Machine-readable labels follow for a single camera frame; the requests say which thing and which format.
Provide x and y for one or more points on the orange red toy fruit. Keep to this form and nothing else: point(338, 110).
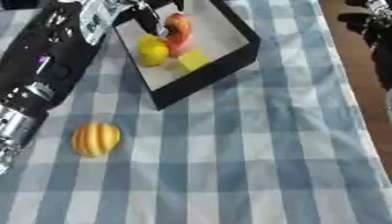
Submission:
point(178, 32)

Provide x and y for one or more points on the yellow block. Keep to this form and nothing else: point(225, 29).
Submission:
point(193, 59)

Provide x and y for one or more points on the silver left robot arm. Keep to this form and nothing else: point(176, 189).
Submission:
point(14, 125)

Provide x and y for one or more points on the yellow toy lemon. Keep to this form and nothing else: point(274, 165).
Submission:
point(152, 50)

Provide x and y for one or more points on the black box with white inside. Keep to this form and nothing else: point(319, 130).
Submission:
point(214, 38)

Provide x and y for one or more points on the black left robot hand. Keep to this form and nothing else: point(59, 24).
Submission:
point(56, 61)

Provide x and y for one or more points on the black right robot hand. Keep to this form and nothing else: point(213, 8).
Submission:
point(382, 55)

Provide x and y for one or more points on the orange striped toy pumpkin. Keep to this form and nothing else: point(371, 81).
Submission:
point(95, 139)

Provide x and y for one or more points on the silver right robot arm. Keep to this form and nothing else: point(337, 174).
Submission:
point(380, 5)

